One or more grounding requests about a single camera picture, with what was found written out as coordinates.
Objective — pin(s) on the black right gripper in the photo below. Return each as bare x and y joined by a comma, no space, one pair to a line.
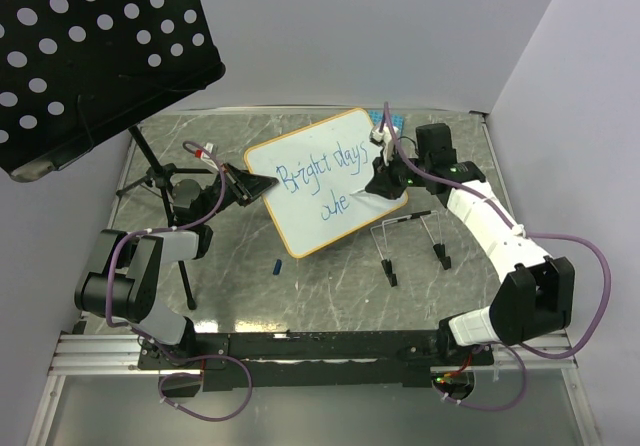
383,183

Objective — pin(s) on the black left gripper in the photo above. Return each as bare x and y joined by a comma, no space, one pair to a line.
246,186

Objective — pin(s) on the yellow framed whiteboard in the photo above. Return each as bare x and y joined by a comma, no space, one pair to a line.
317,168

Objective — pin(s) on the blue marker cap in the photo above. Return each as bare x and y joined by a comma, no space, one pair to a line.
277,267

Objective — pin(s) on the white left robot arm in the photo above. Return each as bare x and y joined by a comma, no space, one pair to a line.
120,280

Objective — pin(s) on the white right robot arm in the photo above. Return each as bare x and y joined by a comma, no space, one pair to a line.
535,296

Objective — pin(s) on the blue studded baseplate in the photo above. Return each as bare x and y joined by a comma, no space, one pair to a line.
377,117

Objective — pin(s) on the black perforated music stand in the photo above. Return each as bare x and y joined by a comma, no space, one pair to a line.
75,73

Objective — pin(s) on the wire whiteboard easel stand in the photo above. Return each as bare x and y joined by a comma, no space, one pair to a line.
426,233

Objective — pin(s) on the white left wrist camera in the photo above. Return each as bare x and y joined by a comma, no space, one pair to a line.
206,154

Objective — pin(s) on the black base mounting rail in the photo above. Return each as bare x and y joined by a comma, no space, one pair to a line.
225,361

